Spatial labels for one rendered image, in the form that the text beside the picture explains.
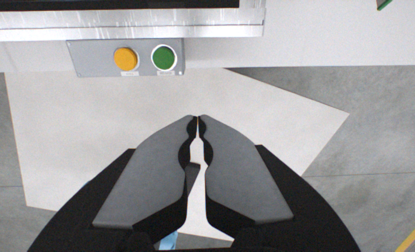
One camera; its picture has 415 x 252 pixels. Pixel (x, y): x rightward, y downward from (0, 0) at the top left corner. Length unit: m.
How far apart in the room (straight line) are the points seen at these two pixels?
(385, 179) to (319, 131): 2.08
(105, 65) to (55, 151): 0.40
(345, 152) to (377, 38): 1.61
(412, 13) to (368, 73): 1.19
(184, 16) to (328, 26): 0.33
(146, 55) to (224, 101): 0.24
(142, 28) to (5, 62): 0.38
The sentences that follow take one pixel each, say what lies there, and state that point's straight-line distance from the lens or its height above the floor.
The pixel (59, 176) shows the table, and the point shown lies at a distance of 0.83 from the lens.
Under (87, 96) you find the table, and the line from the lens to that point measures 0.60.
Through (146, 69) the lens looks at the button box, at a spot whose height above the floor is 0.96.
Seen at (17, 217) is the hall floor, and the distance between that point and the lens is 3.04.
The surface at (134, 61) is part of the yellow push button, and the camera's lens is 0.40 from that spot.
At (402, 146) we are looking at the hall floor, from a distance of 2.49.
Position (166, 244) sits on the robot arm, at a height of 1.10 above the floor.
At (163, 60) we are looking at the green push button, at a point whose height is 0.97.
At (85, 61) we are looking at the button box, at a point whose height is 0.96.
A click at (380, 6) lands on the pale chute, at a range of 0.42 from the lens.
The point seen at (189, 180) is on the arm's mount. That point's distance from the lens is 0.67.
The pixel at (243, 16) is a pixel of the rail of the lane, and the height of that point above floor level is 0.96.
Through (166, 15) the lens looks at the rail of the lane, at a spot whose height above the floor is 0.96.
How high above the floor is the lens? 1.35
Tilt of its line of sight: 59 degrees down
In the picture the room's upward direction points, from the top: 176 degrees clockwise
